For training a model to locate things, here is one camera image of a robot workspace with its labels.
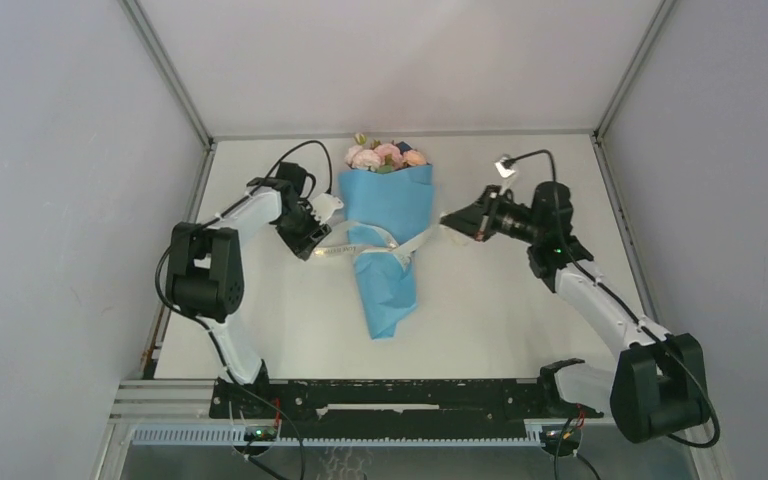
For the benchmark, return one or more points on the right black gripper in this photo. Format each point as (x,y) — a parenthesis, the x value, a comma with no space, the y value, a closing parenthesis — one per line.
(469,220)

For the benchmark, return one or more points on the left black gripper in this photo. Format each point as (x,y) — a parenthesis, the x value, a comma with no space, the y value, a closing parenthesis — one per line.
(304,245)

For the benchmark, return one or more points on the blue wrapping paper sheet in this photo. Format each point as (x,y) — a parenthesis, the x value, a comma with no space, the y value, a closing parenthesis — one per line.
(389,215)

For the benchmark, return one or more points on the pink fake flower stem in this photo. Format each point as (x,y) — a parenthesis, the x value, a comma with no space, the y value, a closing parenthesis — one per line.
(390,155)
(361,157)
(413,158)

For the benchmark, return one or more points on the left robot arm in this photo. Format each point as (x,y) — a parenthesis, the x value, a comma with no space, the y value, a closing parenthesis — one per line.
(204,268)

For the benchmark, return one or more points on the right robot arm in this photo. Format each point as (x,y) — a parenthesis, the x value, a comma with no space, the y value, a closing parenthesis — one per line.
(657,386)

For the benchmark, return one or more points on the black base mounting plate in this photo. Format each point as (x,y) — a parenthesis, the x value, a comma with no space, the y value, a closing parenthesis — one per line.
(387,425)

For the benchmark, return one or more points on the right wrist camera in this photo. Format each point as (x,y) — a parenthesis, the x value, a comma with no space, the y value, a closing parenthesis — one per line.
(505,166)

